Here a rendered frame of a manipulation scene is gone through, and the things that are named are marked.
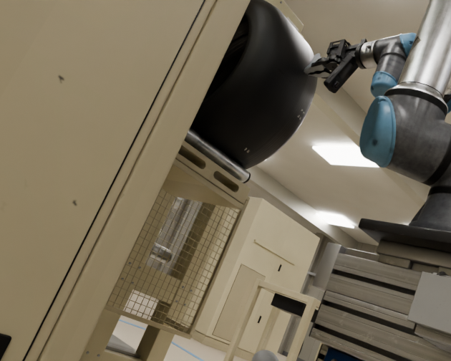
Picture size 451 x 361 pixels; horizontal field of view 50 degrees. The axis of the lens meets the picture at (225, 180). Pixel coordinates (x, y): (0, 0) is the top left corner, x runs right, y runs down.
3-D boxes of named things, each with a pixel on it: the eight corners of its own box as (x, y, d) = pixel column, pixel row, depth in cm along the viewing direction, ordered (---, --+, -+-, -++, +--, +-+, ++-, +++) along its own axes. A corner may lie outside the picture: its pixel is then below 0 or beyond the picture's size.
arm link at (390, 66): (415, 96, 124) (425, 64, 128) (374, 79, 125) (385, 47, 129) (401, 112, 131) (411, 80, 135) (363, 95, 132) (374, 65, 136)
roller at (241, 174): (174, 115, 144) (165, 127, 144) (180, 119, 140) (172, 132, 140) (245, 170, 165) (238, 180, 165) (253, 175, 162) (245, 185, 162)
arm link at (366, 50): (382, 71, 139) (369, 54, 134) (367, 74, 142) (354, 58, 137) (387, 50, 141) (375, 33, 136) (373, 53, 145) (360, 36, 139)
